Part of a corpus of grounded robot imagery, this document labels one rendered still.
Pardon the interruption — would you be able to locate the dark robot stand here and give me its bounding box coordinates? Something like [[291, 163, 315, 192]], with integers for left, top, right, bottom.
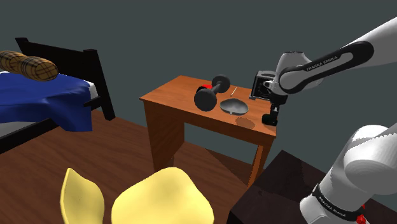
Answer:
[[226, 150, 397, 224]]

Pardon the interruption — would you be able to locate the yellow chair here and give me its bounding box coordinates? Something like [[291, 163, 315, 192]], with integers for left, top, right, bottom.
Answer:
[[59, 166, 215, 224]]

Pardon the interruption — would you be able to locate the grey shallow bowl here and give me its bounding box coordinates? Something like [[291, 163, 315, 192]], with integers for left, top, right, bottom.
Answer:
[[219, 97, 250, 116]]

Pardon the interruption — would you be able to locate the black bed with blue blanket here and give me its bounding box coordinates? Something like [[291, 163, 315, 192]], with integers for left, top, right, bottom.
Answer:
[[0, 37, 116, 155]]

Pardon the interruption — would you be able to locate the black dumbbell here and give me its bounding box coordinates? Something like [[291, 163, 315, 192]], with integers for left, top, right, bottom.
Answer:
[[193, 74, 232, 113]]

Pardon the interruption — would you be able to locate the brown round coaster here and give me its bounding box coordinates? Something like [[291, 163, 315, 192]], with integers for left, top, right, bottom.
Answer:
[[234, 116, 256, 130]]

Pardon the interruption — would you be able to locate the brown wooden side table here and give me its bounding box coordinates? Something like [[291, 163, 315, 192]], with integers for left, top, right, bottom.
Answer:
[[139, 74, 278, 187]]

